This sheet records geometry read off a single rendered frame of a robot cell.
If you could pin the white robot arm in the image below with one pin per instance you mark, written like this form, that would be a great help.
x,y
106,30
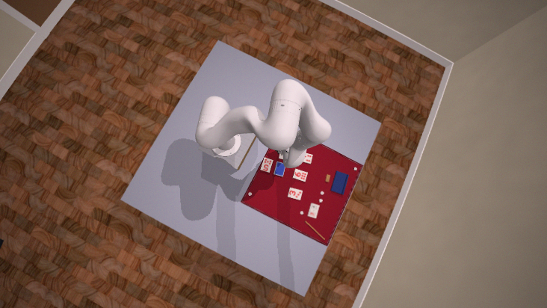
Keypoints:
x,y
290,105

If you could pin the dark blue notebook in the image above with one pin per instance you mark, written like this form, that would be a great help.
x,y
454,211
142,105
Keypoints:
x,y
339,182

